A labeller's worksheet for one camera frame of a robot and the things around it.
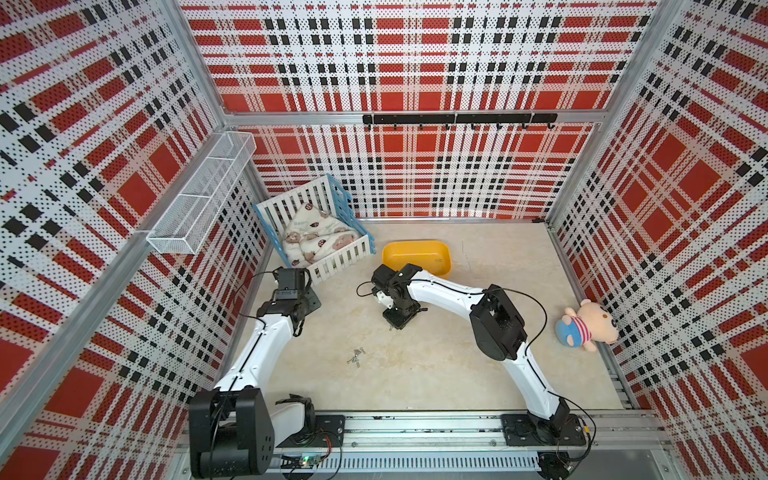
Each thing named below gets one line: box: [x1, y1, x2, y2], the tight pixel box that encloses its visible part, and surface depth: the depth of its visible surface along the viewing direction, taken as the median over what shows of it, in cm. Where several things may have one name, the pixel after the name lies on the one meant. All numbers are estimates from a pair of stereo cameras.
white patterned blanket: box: [282, 204, 361, 269], surface depth 111 cm
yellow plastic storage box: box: [382, 240, 452, 277], surface depth 111 cm
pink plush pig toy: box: [555, 299, 620, 352], surface depth 86 cm
